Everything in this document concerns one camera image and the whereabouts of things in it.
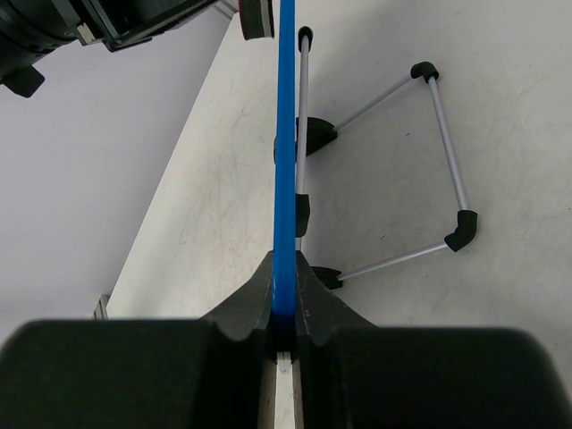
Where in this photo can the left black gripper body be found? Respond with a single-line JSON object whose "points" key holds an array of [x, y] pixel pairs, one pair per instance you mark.
{"points": [[119, 24]]}

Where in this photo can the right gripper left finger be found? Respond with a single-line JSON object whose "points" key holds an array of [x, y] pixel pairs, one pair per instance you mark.
{"points": [[218, 371]]}

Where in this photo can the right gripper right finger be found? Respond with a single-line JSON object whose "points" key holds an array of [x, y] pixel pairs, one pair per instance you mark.
{"points": [[349, 373]]}

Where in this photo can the red bone-shaped eraser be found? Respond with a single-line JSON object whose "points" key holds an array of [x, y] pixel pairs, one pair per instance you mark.
{"points": [[256, 18]]}

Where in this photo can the blue framed whiteboard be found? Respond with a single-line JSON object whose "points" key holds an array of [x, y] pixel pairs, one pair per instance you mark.
{"points": [[284, 219]]}

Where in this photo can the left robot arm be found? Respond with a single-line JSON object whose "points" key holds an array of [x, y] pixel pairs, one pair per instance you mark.
{"points": [[31, 30]]}

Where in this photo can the whiteboard wire stand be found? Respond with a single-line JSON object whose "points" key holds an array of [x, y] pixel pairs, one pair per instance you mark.
{"points": [[351, 193]]}

